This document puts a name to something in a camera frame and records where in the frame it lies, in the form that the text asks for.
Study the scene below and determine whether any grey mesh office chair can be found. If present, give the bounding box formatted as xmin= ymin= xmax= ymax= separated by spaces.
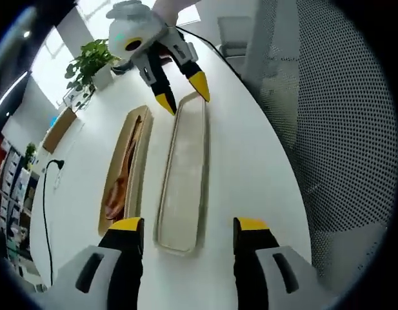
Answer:
xmin=249 ymin=0 xmax=398 ymax=293

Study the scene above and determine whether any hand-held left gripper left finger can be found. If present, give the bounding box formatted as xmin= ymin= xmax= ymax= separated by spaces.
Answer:
xmin=52 ymin=216 xmax=145 ymax=310

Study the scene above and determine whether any person's right hand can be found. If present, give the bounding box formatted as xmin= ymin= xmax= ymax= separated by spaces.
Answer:
xmin=152 ymin=0 xmax=200 ymax=27

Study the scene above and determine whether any small green potted plant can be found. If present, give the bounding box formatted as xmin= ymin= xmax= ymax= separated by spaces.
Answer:
xmin=23 ymin=141 xmax=37 ymax=169

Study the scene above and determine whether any beige cutlery case lid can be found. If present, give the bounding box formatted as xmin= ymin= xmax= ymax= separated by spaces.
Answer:
xmin=152 ymin=91 xmax=212 ymax=258

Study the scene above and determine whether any storage shelf with white bins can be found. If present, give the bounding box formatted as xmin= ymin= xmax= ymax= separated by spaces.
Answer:
xmin=0 ymin=134 xmax=35 ymax=261

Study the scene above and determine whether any brown cardboard box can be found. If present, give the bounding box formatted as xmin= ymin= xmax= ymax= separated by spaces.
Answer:
xmin=41 ymin=107 xmax=78 ymax=154

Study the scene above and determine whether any brown wooden spoon utensil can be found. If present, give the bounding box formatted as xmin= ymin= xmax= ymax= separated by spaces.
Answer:
xmin=104 ymin=115 xmax=144 ymax=222

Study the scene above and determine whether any green potted plant white pot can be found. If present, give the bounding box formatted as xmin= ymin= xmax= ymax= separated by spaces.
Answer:
xmin=64 ymin=38 xmax=121 ymax=111

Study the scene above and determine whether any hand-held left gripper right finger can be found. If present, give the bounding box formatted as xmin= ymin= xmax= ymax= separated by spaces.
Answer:
xmin=233 ymin=216 xmax=335 ymax=310

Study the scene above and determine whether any black power cable with plug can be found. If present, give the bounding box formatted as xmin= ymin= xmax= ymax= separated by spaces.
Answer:
xmin=41 ymin=158 xmax=66 ymax=287

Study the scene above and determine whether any beige cutlery case base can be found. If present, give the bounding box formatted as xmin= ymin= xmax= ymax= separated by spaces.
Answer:
xmin=97 ymin=104 xmax=155 ymax=236

